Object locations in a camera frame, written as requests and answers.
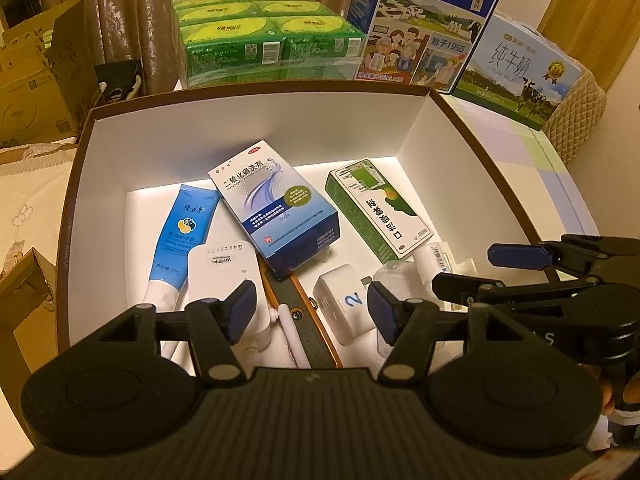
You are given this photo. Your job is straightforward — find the dark blue milk carton box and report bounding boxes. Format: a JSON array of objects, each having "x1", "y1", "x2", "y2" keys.
[{"x1": 346, "y1": 0, "x2": 508, "y2": 95}]

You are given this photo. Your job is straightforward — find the light blue milk carton box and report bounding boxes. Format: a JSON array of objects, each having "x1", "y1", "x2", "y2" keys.
[{"x1": 452, "y1": 10, "x2": 583, "y2": 132}]

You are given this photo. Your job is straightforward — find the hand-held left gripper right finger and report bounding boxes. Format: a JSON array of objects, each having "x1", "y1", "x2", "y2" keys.
[{"x1": 366, "y1": 280, "x2": 541, "y2": 383}]

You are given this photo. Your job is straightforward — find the clear plastic case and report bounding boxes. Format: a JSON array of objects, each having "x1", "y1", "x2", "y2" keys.
[{"x1": 372, "y1": 260, "x2": 446, "y2": 356}]

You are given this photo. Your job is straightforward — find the small brown cardboard box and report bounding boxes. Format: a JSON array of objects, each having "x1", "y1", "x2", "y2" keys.
[{"x1": 0, "y1": 247, "x2": 63, "y2": 411}]

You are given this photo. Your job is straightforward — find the beige quilted chair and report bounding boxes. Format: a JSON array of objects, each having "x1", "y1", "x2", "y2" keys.
[{"x1": 542, "y1": 60, "x2": 608, "y2": 166}]

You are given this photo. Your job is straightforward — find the gold curtain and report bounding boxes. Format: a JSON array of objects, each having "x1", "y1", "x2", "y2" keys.
[{"x1": 537, "y1": 0, "x2": 640, "y2": 93}]

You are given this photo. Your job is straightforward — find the person's right hand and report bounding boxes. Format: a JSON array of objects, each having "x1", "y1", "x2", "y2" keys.
[{"x1": 597, "y1": 377, "x2": 623, "y2": 418}]

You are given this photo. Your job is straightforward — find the blue cream tube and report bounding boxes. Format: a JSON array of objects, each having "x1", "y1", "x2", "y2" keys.
[{"x1": 142, "y1": 183, "x2": 221, "y2": 311}]

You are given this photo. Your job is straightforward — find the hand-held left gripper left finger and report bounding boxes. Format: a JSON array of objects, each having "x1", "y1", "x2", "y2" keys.
[{"x1": 87, "y1": 280, "x2": 258, "y2": 381}]

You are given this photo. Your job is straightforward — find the blue medicine box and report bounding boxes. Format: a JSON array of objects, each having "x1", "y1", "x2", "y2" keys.
[{"x1": 207, "y1": 140, "x2": 341, "y2": 281}]

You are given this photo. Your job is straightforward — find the beige floral bed sheet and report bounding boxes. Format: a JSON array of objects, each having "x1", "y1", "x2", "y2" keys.
[{"x1": 0, "y1": 142, "x2": 81, "y2": 281}]

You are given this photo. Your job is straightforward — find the green medicine box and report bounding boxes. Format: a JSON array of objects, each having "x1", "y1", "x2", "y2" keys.
[{"x1": 325, "y1": 158, "x2": 435, "y2": 264}]

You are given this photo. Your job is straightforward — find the orange utility knife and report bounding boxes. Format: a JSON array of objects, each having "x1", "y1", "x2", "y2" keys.
[{"x1": 260, "y1": 267, "x2": 346, "y2": 371}]

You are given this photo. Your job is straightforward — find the open cardboard box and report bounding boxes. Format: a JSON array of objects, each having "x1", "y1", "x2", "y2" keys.
[{"x1": 0, "y1": 0, "x2": 101, "y2": 148}]

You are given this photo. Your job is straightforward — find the white router with antennas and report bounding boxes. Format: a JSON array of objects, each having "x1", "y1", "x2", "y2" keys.
[{"x1": 160, "y1": 241, "x2": 311, "y2": 368}]

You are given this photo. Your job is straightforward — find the green wrapped carton pack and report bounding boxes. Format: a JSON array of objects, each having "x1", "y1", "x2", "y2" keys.
[{"x1": 171, "y1": 0, "x2": 367, "y2": 92}]

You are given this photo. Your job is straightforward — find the small white bottle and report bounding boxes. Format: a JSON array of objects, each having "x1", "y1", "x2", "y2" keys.
[{"x1": 414, "y1": 241, "x2": 478, "y2": 311}]

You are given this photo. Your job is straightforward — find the brown sheer curtain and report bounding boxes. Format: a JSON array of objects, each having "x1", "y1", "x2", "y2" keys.
[{"x1": 30, "y1": 0, "x2": 371, "y2": 96}]

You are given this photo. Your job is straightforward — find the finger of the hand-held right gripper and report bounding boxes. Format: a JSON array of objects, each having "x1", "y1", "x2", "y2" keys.
[
  {"x1": 431, "y1": 272, "x2": 601, "y2": 312},
  {"x1": 487, "y1": 234, "x2": 613, "y2": 272}
]

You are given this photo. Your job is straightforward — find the black bag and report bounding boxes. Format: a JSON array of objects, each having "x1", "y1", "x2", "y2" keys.
[{"x1": 94, "y1": 57, "x2": 146, "y2": 108}]

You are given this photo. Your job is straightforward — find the white charger plug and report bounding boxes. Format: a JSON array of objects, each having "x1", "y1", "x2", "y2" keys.
[{"x1": 312, "y1": 270, "x2": 381, "y2": 346}]

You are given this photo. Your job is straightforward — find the brown storage box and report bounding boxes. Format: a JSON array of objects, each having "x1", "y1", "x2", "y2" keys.
[{"x1": 56, "y1": 77, "x2": 557, "y2": 376}]

